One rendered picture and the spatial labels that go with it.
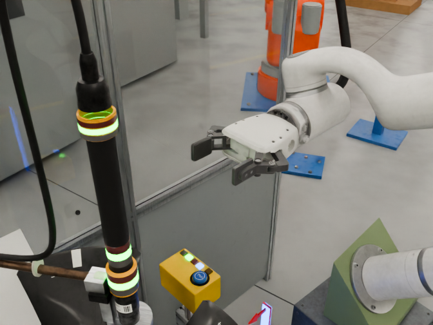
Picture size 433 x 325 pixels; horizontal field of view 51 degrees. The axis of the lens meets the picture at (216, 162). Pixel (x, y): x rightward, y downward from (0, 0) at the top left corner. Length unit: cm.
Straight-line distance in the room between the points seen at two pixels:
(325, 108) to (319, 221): 241
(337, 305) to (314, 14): 337
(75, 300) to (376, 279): 78
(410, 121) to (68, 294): 66
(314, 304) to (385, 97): 84
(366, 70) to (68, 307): 66
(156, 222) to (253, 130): 109
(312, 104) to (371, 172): 301
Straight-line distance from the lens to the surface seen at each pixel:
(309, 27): 443
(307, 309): 144
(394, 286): 128
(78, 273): 71
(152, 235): 180
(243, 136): 73
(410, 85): 77
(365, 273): 133
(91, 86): 49
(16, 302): 110
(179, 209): 183
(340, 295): 134
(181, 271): 133
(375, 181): 371
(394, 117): 77
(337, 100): 86
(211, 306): 106
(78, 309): 89
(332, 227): 317
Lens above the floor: 204
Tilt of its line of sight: 33 degrees down
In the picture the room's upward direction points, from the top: straight up
